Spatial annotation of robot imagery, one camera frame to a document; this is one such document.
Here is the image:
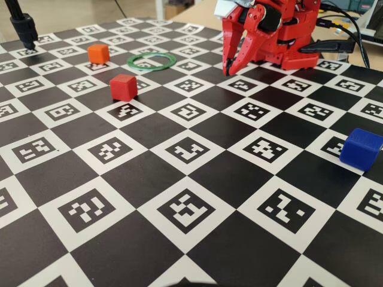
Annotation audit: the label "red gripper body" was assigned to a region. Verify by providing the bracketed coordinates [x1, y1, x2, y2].
[227, 2, 284, 33]

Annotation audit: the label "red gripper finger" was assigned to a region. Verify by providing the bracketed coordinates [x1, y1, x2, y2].
[228, 6, 268, 77]
[222, 17, 245, 77]

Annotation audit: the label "red cube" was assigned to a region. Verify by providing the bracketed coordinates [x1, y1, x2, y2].
[109, 74, 138, 102]

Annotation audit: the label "blue cube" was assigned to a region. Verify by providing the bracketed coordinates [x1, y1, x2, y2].
[339, 127, 383, 172]

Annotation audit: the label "orange cube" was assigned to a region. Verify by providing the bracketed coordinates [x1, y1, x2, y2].
[87, 44, 110, 65]

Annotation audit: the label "cardboard box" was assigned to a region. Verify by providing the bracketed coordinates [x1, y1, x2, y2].
[165, 4, 192, 17]

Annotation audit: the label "black power plug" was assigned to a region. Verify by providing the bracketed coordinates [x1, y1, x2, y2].
[299, 39, 357, 54]

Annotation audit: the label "green box with red label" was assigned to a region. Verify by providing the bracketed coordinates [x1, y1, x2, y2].
[348, 0, 375, 13]

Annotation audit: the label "white laptop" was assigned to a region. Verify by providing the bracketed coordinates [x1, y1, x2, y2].
[357, 0, 383, 42]

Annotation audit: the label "black white marker mat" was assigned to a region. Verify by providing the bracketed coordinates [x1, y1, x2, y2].
[0, 17, 383, 287]

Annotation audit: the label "black tripod leg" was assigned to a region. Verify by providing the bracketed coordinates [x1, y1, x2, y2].
[5, 0, 39, 50]

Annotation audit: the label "thick black cable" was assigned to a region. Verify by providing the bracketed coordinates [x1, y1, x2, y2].
[320, 0, 372, 69]

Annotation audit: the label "green ring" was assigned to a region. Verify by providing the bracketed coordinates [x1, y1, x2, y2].
[126, 52, 177, 72]

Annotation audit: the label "thin black background cable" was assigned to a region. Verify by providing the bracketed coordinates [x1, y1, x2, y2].
[113, 0, 128, 18]

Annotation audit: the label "black blurred camera mount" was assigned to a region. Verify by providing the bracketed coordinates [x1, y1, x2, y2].
[167, 277, 218, 287]

